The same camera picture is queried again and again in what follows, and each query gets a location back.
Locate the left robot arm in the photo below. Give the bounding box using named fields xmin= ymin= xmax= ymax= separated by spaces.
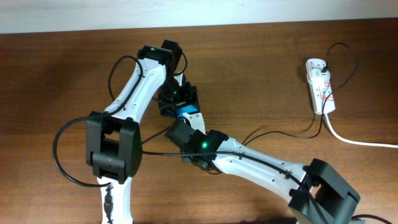
xmin=86 ymin=40 xmax=205 ymax=223

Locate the white power strip cord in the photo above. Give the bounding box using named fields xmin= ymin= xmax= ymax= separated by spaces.
xmin=323 ymin=113 xmax=398 ymax=149

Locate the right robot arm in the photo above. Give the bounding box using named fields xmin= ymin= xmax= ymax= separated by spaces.
xmin=165 ymin=120 xmax=360 ymax=223

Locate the white USB charger adapter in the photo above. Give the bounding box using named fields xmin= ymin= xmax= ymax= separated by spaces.
xmin=307 ymin=69 xmax=330 ymax=85

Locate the black USB charging cable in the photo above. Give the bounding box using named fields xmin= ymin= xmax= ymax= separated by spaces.
xmin=241 ymin=42 xmax=359 ymax=147

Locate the white power strip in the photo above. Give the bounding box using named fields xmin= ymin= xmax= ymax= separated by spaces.
xmin=305 ymin=58 xmax=335 ymax=114

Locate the blue screen Galaxy smartphone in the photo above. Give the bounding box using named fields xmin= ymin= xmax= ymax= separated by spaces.
xmin=176 ymin=105 xmax=200 ymax=118

